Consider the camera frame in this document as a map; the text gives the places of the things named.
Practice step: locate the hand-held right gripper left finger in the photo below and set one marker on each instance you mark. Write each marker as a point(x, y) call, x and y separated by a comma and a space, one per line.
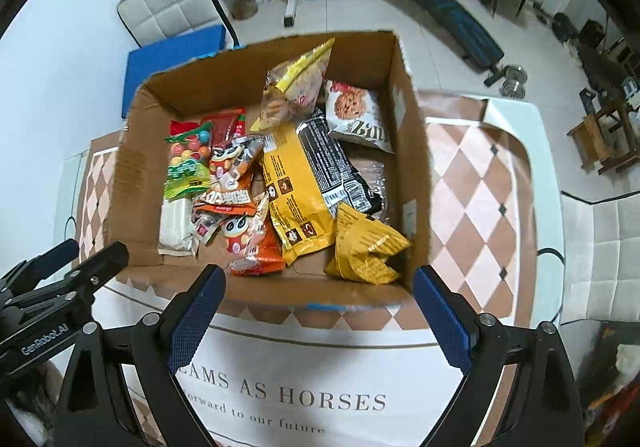
point(197, 314)

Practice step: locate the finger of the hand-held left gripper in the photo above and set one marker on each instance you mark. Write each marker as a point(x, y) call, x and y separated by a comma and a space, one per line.
point(102, 264)
point(50, 259)

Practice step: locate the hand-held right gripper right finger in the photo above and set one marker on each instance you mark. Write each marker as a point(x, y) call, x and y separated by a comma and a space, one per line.
point(442, 317)

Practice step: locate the white wafer packet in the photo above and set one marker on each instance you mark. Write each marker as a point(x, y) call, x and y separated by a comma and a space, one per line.
point(175, 224)

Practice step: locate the orange panda snack packet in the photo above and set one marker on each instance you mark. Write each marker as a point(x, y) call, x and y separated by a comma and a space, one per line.
point(232, 172)
point(252, 242)

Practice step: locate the yellow snack packet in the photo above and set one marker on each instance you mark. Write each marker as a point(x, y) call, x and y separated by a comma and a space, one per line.
point(362, 247)

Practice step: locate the brown cardboard box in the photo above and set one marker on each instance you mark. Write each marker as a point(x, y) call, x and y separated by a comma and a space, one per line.
point(145, 167)

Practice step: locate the green candy bag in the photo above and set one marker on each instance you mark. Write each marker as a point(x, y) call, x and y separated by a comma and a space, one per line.
point(187, 162)

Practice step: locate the yellow and black noodle packet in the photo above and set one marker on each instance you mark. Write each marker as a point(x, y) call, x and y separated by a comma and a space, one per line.
point(300, 197)

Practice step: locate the red snack packet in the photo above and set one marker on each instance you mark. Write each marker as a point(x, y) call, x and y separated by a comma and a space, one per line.
point(227, 124)

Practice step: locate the white cookie packet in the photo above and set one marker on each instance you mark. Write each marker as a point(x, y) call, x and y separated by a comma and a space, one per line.
point(352, 114)

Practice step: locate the yellow clear snack bag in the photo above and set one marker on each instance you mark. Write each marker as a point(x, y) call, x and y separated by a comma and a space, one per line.
point(295, 87)

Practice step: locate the checkered printed tablecloth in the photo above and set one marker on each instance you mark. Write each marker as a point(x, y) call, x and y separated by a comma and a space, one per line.
point(475, 207)

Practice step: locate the white quilted chair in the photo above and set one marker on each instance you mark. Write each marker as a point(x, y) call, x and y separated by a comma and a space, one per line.
point(605, 257)

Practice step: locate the red cloth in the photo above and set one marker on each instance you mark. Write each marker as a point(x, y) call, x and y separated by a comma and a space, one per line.
point(620, 407)

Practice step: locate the blue cushion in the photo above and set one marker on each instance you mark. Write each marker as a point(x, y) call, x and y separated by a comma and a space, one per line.
point(165, 64)

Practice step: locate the wooden stool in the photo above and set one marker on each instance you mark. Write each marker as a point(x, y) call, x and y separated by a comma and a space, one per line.
point(595, 139)

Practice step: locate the chrome dumbbell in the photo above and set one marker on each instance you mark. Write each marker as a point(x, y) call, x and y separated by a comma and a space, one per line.
point(512, 79)

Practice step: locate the white padded chair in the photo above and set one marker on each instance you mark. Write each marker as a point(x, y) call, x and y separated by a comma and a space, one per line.
point(170, 2)

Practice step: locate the glass jar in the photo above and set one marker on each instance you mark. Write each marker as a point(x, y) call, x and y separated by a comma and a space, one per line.
point(246, 2)

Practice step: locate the black and blue weight bench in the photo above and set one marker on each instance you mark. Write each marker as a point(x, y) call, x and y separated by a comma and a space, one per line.
point(445, 7)

